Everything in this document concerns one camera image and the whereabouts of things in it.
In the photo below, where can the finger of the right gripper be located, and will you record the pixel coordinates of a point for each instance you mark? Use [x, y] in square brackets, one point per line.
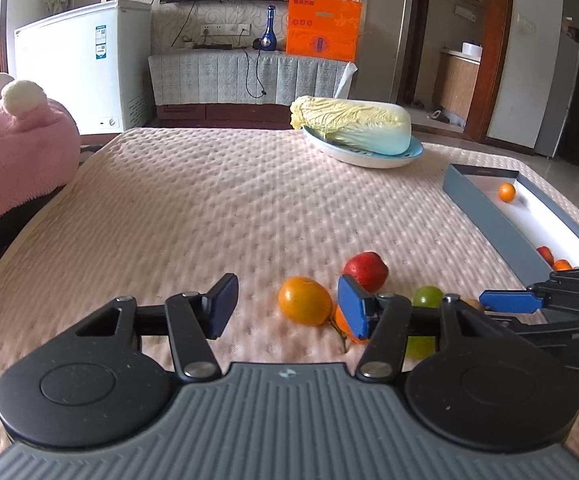
[511, 301]

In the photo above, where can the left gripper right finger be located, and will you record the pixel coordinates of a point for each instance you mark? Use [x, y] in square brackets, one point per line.
[383, 321]

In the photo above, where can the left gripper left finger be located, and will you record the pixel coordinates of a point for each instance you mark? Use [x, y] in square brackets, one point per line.
[192, 320]

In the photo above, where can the green round fruit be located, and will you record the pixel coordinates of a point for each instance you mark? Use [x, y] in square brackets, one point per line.
[421, 347]

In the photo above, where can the red apple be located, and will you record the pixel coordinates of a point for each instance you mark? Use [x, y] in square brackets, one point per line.
[369, 270]

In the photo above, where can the yellow orange citrus fruit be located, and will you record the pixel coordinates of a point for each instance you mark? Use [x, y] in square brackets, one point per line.
[305, 301]

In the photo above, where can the large orange mandarin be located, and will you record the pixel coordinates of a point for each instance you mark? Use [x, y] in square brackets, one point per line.
[342, 325]

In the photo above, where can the wooden kitchen cabinet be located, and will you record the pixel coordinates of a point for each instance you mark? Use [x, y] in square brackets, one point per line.
[455, 85]

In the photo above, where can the orange fruit in box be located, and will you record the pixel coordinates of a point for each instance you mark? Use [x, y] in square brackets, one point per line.
[562, 265]

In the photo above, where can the red fruit in box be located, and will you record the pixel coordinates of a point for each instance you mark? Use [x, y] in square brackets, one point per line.
[546, 254]

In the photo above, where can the grey shallow cardboard box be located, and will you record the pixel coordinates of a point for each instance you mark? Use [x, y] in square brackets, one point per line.
[516, 229]

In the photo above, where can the small orange in box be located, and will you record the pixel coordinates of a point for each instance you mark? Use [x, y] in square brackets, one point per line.
[507, 192]

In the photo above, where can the pink quilted table cover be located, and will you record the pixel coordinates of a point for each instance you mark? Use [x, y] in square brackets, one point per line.
[162, 211]

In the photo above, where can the white oval plate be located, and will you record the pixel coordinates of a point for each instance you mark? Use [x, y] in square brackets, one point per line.
[364, 159]

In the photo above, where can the napa cabbage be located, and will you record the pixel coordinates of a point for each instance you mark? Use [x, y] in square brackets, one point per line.
[380, 128]

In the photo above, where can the cloth covered tv cabinet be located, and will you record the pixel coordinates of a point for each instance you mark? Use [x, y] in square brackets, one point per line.
[245, 76]

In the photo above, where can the grey refrigerator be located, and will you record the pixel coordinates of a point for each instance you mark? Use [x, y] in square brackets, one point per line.
[561, 93]

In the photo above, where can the pink plush toy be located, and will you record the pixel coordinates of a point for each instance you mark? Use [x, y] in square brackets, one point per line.
[39, 143]

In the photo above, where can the white chest freezer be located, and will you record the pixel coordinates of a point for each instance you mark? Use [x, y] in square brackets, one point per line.
[94, 61]

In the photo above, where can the blue glass bottle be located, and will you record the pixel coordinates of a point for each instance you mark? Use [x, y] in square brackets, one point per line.
[268, 39]

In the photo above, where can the orange gift box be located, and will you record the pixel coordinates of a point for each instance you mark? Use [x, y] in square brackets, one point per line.
[324, 28]

